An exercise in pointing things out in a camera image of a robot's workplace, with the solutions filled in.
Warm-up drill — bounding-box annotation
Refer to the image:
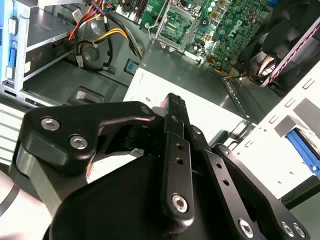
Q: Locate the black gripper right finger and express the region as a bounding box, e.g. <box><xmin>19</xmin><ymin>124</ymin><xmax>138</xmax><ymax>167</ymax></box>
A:
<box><xmin>178</xmin><ymin>96</ymin><xmax>311</xmax><ymax>240</ymax></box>

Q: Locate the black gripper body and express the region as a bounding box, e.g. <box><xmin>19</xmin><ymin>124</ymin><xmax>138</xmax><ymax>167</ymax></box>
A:
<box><xmin>48</xmin><ymin>154</ymin><xmax>242</xmax><ymax>240</ymax></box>

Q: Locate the hard disk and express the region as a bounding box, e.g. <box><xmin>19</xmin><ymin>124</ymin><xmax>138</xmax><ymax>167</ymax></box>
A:
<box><xmin>284</xmin><ymin>126</ymin><xmax>320</xmax><ymax>180</ymax></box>

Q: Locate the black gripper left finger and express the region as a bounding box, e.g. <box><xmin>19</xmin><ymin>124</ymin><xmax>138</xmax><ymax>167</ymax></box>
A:
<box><xmin>8</xmin><ymin>92</ymin><xmax>196</xmax><ymax>226</ymax></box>

